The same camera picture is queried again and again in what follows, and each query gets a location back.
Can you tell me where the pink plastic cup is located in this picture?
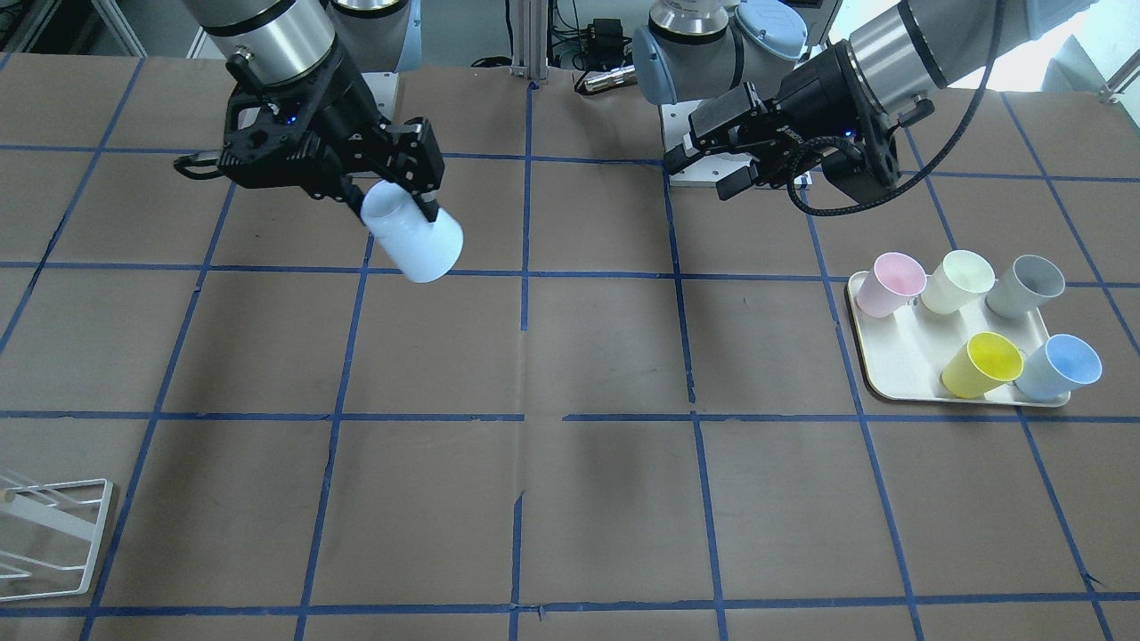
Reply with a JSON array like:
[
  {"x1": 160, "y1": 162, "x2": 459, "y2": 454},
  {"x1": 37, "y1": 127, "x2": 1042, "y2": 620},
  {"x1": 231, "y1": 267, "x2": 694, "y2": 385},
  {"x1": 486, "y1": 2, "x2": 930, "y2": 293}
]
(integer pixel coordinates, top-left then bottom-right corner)
[{"x1": 855, "y1": 252, "x2": 927, "y2": 318}]

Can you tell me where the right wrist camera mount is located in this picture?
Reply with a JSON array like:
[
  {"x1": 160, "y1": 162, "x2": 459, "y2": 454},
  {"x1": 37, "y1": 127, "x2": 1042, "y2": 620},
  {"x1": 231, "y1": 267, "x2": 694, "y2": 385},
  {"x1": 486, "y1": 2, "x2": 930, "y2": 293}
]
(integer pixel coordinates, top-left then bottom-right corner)
[{"x1": 174, "y1": 47, "x2": 306, "y2": 188}]

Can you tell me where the white wire cup rack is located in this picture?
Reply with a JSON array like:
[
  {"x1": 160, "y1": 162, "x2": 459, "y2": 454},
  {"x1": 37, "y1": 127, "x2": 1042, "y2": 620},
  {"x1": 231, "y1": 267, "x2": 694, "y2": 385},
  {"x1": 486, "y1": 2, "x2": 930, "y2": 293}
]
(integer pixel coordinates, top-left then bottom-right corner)
[{"x1": 1, "y1": 472, "x2": 114, "y2": 602}]

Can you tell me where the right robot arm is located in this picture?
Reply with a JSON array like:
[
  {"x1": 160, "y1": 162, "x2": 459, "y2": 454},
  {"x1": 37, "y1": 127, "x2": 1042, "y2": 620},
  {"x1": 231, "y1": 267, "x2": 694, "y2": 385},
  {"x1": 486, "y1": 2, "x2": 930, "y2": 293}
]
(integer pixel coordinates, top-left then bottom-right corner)
[{"x1": 174, "y1": 1, "x2": 445, "y2": 222}]

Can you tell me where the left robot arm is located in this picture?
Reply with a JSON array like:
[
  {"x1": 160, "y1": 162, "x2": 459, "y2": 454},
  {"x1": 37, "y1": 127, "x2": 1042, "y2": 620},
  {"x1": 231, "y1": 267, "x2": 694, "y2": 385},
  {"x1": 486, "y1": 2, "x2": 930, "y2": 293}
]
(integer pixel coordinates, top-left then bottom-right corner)
[{"x1": 632, "y1": 1, "x2": 1088, "y2": 211}]

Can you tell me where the yellow plastic cup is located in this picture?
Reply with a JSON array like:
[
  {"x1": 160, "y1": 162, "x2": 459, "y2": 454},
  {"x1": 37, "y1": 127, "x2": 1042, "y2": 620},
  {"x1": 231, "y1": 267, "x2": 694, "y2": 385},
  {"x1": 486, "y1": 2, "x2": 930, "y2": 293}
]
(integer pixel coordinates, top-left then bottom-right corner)
[{"x1": 941, "y1": 331, "x2": 1025, "y2": 399}]

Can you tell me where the aluminium frame post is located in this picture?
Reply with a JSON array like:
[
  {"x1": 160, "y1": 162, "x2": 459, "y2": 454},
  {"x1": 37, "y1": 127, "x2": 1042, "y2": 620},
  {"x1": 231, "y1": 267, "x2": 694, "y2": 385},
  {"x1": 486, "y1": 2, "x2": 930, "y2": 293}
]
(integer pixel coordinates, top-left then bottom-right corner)
[{"x1": 508, "y1": 0, "x2": 552, "y2": 86}]

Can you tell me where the pale green plastic cup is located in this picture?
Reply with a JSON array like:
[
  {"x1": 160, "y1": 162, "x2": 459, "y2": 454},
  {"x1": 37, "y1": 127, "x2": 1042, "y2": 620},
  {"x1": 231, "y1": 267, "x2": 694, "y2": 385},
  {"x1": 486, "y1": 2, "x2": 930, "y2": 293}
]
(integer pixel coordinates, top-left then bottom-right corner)
[{"x1": 920, "y1": 250, "x2": 995, "y2": 315}]

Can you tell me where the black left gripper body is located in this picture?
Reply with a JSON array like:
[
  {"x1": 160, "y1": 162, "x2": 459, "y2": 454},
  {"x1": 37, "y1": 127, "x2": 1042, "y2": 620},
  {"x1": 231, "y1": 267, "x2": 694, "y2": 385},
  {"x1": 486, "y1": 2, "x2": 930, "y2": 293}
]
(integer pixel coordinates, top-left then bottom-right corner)
[{"x1": 686, "y1": 43, "x2": 878, "y2": 192}]

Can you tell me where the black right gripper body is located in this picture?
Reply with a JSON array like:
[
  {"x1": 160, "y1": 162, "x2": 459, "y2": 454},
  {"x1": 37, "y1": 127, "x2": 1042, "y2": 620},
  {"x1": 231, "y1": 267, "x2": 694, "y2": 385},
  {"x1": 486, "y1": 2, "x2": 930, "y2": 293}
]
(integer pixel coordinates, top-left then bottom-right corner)
[{"x1": 218, "y1": 40, "x2": 446, "y2": 201}]

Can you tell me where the pale blue plastic cup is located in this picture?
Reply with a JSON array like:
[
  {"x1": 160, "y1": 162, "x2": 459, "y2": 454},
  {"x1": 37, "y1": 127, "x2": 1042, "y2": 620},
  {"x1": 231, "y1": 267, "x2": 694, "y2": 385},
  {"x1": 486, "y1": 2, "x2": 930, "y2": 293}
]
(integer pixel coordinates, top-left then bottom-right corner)
[{"x1": 360, "y1": 182, "x2": 464, "y2": 283}]

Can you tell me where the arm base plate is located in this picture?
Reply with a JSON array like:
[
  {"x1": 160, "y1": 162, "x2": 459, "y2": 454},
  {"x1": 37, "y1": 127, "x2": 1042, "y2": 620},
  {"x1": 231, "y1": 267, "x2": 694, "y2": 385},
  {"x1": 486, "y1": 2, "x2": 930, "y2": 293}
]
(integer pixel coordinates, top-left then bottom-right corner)
[
  {"x1": 657, "y1": 98, "x2": 812, "y2": 190},
  {"x1": 363, "y1": 72, "x2": 400, "y2": 121}
]

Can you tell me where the cream plastic tray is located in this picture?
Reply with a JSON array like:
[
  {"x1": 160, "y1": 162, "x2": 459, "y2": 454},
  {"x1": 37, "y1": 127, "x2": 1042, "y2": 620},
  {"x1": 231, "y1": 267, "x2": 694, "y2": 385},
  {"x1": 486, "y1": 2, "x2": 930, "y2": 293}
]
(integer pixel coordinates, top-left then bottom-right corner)
[{"x1": 846, "y1": 271, "x2": 1050, "y2": 404}]

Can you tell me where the grey plastic cup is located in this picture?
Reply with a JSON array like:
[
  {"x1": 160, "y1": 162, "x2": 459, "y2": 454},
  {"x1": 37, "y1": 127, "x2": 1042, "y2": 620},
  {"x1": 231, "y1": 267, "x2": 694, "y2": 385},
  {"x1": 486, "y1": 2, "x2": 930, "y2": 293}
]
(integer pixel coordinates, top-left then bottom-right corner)
[{"x1": 985, "y1": 255, "x2": 1066, "y2": 318}]

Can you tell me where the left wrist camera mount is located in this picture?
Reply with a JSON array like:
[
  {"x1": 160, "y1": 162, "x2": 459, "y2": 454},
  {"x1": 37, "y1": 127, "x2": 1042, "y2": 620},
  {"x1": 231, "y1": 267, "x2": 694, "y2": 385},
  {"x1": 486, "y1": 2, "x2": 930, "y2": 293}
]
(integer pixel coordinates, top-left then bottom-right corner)
[{"x1": 822, "y1": 98, "x2": 935, "y2": 211}]

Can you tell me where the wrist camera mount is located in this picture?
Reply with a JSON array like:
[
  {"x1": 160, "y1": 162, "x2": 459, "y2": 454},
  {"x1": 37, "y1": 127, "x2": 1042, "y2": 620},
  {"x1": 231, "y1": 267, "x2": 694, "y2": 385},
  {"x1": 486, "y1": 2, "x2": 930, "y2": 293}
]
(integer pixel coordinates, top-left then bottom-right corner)
[
  {"x1": 174, "y1": 47, "x2": 306, "y2": 188},
  {"x1": 822, "y1": 98, "x2": 935, "y2": 211}
]

